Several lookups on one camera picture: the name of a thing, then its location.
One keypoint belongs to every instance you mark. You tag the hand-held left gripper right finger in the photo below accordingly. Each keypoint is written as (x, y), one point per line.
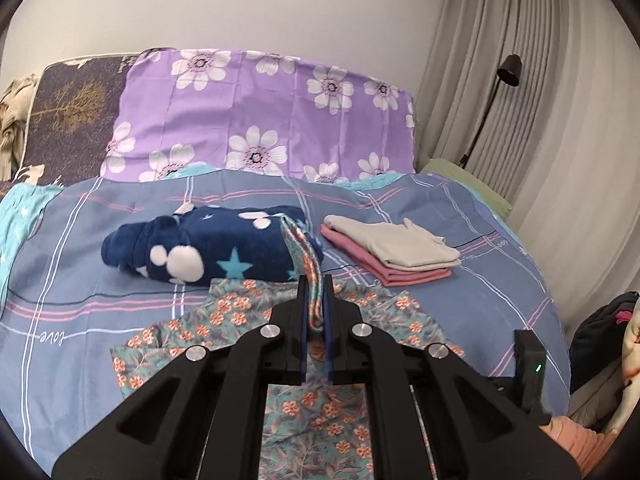
(327, 340)

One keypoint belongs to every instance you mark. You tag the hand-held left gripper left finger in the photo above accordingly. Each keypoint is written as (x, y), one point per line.
(303, 340)

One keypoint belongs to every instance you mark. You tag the teal orange floral garment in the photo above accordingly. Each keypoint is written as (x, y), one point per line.
(235, 310)

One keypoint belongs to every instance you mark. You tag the person's right forearm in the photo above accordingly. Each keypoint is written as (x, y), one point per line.
(575, 442)

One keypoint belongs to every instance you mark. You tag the pile of dark clothes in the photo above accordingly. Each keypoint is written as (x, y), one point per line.
(600, 340)

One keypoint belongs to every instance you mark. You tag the pink folded garment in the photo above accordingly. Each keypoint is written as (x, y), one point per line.
(380, 271)

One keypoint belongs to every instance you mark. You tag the navy star print fleece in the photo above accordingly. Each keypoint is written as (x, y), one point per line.
(235, 245)

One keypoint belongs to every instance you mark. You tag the grey folded garment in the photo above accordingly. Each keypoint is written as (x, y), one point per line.
(400, 242)

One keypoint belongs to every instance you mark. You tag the green cushion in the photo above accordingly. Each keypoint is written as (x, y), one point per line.
(465, 177)

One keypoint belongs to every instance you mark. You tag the purple floral pillow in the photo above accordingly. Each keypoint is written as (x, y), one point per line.
(260, 120)

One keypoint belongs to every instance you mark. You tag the blue plaid bed sheet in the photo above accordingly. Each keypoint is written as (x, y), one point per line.
(90, 270)

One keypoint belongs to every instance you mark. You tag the grey curtain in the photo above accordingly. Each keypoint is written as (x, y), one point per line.
(560, 110)

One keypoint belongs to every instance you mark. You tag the black floor lamp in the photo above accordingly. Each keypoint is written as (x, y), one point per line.
(492, 100)

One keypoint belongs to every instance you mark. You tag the teal star print sheet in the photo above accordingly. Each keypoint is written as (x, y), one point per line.
(20, 210)

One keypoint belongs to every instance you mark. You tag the dark gold tree pillow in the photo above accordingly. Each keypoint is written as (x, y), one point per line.
(75, 110)

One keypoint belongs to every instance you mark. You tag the beige knitted cloth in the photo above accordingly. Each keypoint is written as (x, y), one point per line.
(12, 120)

